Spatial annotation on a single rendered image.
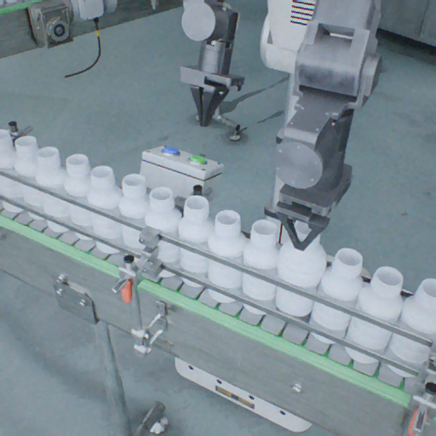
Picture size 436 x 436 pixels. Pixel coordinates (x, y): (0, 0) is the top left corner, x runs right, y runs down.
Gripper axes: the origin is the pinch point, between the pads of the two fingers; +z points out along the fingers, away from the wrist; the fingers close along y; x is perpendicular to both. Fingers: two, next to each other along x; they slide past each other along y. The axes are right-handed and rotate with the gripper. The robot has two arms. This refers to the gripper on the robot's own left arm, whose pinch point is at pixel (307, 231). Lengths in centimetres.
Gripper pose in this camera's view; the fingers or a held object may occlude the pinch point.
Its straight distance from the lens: 73.7
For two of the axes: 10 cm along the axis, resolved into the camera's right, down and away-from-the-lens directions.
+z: -0.1, 7.5, 6.6
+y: 4.8, -5.7, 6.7
